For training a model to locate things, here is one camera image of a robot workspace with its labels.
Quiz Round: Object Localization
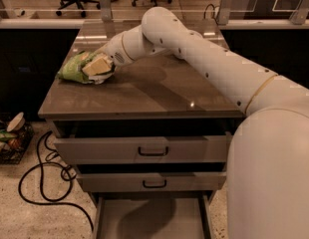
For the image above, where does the green snack bag in basket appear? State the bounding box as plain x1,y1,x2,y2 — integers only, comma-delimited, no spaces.
0,129,17,141

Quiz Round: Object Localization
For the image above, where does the black looped cable on ledge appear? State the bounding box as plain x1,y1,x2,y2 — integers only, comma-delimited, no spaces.
202,3,220,21

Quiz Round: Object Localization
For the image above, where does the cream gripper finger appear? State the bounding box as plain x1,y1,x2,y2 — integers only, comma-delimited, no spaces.
83,54,113,77

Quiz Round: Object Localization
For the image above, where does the grey drawer cabinet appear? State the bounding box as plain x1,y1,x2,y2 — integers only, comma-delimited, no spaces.
37,19,246,239

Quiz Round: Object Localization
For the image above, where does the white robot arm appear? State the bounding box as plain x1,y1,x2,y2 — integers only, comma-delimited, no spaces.
99,7,309,239

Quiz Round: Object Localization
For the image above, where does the green jalapeno chip bag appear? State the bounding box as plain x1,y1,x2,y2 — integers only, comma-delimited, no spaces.
57,52,116,85

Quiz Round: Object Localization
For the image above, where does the open bottom drawer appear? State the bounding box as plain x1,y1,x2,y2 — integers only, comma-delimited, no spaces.
92,192,215,239

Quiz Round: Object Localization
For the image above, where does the black wire basket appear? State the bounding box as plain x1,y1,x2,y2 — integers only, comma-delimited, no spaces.
0,122,34,164

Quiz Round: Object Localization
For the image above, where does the white bowl in basket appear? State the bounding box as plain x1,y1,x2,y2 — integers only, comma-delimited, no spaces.
7,113,25,132

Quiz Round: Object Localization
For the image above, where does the black floor cable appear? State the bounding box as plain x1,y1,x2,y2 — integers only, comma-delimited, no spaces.
17,130,95,232

